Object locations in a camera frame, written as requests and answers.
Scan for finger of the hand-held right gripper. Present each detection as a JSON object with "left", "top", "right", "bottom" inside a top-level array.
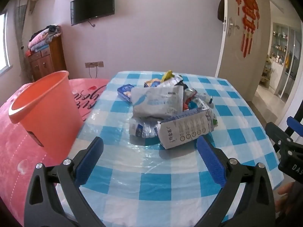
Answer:
[
  {"left": 265, "top": 122, "right": 295, "bottom": 155},
  {"left": 286, "top": 116, "right": 303, "bottom": 139}
]

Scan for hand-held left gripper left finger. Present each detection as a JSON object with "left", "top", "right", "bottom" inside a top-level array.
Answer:
[{"left": 24, "top": 136, "right": 106, "bottom": 227}]

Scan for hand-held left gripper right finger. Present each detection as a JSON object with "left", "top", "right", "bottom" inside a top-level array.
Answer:
[{"left": 196, "top": 135, "right": 276, "bottom": 227}]

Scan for white milk carton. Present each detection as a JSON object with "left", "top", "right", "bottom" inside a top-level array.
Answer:
[{"left": 157, "top": 109, "right": 216, "bottom": 150}]

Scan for orange plastic bucket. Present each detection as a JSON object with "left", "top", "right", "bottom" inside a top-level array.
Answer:
[{"left": 9, "top": 70, "right": 84, "bottom": 162}]

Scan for large grey foil bag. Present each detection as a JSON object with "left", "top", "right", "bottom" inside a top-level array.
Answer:
[{"left": 131, "top": 85, "right": 185, "bottom": 119}]

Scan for person's right hand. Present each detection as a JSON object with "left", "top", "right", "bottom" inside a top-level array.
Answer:
[{"left": 275, "top": 182, "right": 296, "bottom": 215}]

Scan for blue white checkered tablecloth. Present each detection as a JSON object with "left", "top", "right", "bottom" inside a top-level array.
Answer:
[{"left": 55, "top": 70, "right": 284, "bottom": 227}]

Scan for stacked yellowish goods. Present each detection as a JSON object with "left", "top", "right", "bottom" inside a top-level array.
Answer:
[{"left": 259, "top": 54, "right": 273, "bottom": 88}]

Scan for crumpled clear plastic packet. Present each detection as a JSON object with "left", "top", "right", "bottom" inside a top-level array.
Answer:
[{"left": 129, "top": 119, "right": 159, "bottom": 139}]

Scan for crumpled colourful wrappers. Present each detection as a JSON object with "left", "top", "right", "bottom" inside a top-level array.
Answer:
[{"left": 183, "top": 88, "right": 214, "bottom": 111}]

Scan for glass display cabinet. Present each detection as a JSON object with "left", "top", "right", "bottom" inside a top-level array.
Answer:
[{"left": 270, "top": 22, "right": 303, "bottom": 98}]

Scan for small blue box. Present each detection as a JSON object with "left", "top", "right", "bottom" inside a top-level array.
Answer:
[{"left": 117, "top": 84, "right": 133, "bottom": 103}]

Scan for pink printed blanket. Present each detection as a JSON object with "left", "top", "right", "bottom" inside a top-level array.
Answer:
[{"left": 0, "top": 78, "right": 110, "bottom": 220}]

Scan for white door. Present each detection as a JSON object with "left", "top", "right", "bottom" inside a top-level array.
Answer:
[{"left": 214, "top": 0, "right": 271, "bottom": 83}]

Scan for silver white pouch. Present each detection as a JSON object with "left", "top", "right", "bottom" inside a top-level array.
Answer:
[{"left": 160, "top": 74, "right": 183, "bottom": 88}]

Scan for yellow wrapper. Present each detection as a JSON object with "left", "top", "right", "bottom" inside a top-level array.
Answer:
[{"left": 162, "top": 70, "right": 175, "bottom": 81}]

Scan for blue yellow snack packet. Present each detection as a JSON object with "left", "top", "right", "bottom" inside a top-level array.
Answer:
[{"left": 144, "top": 78, "right": 164, "bottom": 88}]

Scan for brown wooden cabinet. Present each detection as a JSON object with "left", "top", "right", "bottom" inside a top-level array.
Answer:
[{"left": 26, "top": 35, "right": 67, "bottom": 82}]

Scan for red hanging knot decoration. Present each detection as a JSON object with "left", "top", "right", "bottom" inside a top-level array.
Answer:
[{"left": 235, "top": 0, "right": 260, "bottom": 58}]

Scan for pile of folded blankets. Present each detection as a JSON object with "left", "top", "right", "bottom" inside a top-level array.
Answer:
[{"left": 28, "top": 24, "right": 62, "bottom": 52}]

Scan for dark hanging cloth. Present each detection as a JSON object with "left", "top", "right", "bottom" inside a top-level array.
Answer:
[{"left": 217, "top": 0, "right": 225, "bottom": 22}]

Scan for grey checked curtain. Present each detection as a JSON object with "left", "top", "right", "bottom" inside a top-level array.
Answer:
[{"left": 14, "top": 0, "right": 34, "bottom": 81}]

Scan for window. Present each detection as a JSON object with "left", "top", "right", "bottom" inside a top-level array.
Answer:
[{"left": 0, "top": 12, "right": 12, "bottom": 74}]

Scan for black power cable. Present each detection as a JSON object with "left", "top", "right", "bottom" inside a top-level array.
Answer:
[{"left": 88, "top": 66, "right": 99, "bottom": 79}]

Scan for silver door handle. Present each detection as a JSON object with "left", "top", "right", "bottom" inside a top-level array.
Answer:
[{"left": 224, "top": 17, "right": 241, "bottom": 37}]

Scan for black wall television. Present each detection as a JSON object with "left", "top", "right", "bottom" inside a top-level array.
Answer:
[{"left": 70, "top": 0, "right": 115, "bottom": 26}]

